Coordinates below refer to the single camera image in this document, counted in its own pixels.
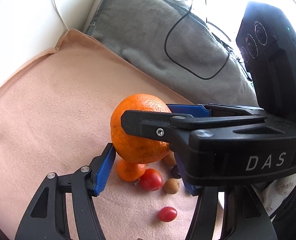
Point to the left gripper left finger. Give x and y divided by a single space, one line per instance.
46 216

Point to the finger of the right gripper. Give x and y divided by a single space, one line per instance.
215 110
160 126

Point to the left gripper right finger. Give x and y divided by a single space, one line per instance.
244 216

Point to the brown longan fruit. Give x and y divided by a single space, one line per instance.
169 159

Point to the small mandarin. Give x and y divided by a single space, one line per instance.
129 172

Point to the small red cherry tomato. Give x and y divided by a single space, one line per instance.
167 214

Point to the floral white plate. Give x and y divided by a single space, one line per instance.
275 195

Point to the grey cushion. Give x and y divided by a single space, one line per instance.
174 47

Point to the peach fleece blanket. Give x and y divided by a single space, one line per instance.
54 117

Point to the black camera box right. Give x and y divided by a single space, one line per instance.
267 42

